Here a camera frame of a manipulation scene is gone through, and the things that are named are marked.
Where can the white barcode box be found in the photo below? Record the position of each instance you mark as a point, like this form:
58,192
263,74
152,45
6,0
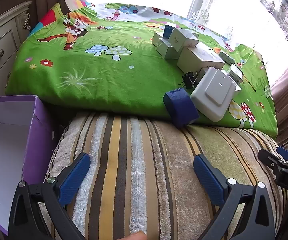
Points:
235,74

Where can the green printed blanket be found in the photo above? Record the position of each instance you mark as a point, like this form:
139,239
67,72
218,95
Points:
96,80

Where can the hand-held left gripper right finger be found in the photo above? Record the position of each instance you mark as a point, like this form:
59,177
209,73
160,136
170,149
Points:
207,177

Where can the purple cardboard box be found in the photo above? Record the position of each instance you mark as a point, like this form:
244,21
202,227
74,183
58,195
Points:
3,155

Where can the person's left hand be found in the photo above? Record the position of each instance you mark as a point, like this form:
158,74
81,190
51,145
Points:
136,236

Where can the white cube box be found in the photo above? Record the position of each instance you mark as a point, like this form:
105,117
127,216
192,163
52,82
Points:
184,37

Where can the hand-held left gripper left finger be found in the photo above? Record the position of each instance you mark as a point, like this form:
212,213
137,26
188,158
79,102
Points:
73,177

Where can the small silver box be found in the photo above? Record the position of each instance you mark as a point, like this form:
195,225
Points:
157,39
167,50

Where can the blue textured box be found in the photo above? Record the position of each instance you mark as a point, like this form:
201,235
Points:
181,107

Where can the small dark-sided box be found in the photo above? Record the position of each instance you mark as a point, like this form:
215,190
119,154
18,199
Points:
226,58

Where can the striped cushion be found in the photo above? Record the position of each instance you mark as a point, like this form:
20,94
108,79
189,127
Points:
144,167

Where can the black binder clip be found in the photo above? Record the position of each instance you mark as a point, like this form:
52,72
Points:
190,78

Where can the pink curtain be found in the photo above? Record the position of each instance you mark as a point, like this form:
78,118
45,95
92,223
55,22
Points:
287,85

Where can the white flat box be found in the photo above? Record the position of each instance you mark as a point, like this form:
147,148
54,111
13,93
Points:
212,95

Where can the blue white small box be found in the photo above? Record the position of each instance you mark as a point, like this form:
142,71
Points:
171,27

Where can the white lace curtain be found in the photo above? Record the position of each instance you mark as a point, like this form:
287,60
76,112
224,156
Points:
246,10

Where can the large grey white box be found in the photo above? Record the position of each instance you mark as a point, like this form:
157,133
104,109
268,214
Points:
199,57

